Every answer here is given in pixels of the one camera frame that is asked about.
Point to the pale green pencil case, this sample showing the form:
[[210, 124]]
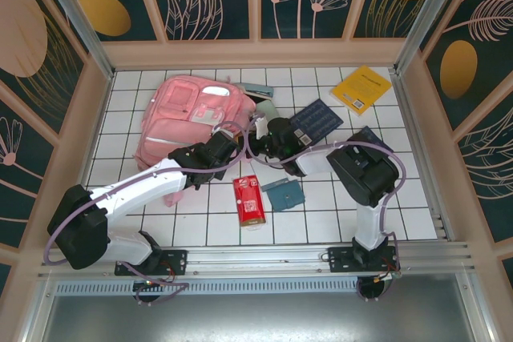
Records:
[[268, 109]]

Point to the pink backpack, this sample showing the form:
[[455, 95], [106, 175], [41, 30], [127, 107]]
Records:
[[172, 133]]

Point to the large dark blue book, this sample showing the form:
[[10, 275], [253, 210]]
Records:
[[320, 117]]

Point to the blue grey stapler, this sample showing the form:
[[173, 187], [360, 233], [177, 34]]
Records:
[[260, 89]]

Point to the teal snap wallet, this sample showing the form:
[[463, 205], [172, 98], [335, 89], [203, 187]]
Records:
[[286, 198]]

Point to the red packet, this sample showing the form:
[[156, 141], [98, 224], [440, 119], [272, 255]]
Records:
[[248, 202]]

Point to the small dark blue book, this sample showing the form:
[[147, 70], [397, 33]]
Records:
[[372, 138]]

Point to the yellow book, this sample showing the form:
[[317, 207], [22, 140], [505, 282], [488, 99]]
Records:
[[360, 87]]

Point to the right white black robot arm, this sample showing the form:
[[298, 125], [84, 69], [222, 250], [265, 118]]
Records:
[[364, 174]]

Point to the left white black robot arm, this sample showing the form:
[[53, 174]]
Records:
[[140, 186]]

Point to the grey metal sheet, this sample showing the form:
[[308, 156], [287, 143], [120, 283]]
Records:
[[256, 318]]

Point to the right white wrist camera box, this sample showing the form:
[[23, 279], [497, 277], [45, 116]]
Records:
[[261, 127]]

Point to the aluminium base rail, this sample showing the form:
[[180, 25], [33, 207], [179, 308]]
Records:
[[256, 258]]

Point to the aluminium side rail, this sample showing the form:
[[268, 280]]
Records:
[[413, 125], [106, 89]]

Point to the aluminium corner post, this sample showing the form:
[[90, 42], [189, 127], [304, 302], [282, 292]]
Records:
[[78, 17], [431, 17]]

